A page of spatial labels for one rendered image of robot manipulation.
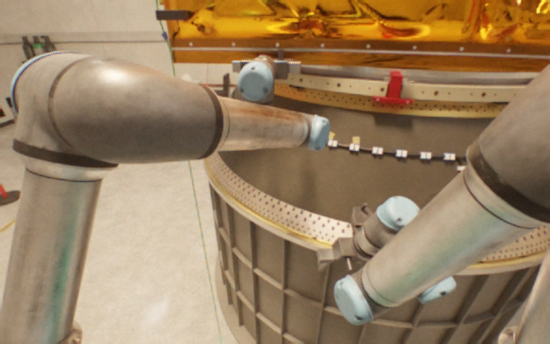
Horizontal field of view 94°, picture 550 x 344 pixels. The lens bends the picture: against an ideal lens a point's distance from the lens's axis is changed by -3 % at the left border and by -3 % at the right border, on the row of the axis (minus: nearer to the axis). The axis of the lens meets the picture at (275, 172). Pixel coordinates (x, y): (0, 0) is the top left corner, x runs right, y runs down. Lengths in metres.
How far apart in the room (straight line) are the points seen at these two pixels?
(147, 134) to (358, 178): 0.84
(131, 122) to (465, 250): 0.35
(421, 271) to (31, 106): 0.48
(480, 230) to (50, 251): 0.47
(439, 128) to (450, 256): 0.80
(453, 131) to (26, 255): 1.13
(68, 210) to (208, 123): 0.21
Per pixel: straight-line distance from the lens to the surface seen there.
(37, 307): 0.48
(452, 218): 0.31
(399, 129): 1.05
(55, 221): 0.42
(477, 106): 1.18
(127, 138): 0.30
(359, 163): 1.03
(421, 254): 0.35
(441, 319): 1.46
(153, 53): 7.28
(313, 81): 1.06
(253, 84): 0.60
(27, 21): 8.94
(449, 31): 1.11
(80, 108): 0.31
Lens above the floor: 1.89
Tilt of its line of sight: 30 degrees down
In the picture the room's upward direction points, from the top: straight up
